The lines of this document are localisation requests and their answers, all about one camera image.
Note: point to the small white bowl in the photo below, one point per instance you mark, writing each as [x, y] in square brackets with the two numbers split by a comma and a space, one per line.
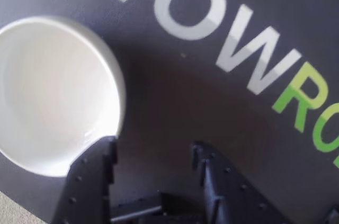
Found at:
[53, 89]

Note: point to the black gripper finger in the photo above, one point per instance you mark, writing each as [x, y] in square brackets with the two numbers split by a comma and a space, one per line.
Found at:
[84, 187]
[233, 195]

